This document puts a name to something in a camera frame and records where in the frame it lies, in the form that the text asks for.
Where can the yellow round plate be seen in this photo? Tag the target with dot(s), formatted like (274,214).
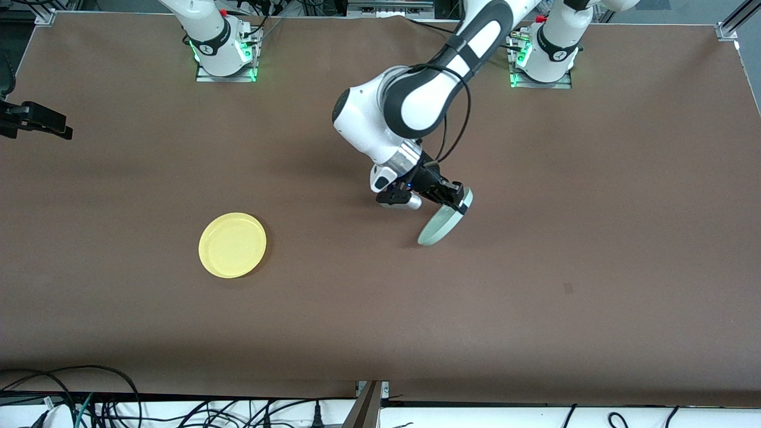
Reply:
(232,245)

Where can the pale green round plate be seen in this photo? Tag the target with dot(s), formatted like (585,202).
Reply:
(437,229)

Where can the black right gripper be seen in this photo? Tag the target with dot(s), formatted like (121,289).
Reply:
(30,117)

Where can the aluminium frame profile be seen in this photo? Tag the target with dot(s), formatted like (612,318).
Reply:
(365,410)

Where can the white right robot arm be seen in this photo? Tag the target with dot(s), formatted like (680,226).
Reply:
(208,30)

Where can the aluminium corner bracket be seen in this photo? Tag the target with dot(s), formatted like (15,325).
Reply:
(726,31)
(45,18)

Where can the black power plug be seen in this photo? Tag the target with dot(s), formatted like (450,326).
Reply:
(318,419)

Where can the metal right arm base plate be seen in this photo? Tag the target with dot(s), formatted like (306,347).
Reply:
(226,78)

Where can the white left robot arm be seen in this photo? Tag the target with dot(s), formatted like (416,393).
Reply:
(368,119)

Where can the grey equipment box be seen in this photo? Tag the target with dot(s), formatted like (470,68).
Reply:
(386,9)

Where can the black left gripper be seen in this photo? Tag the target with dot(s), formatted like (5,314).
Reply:
(429,181)

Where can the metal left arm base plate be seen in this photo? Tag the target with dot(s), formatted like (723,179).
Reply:
(541,85)

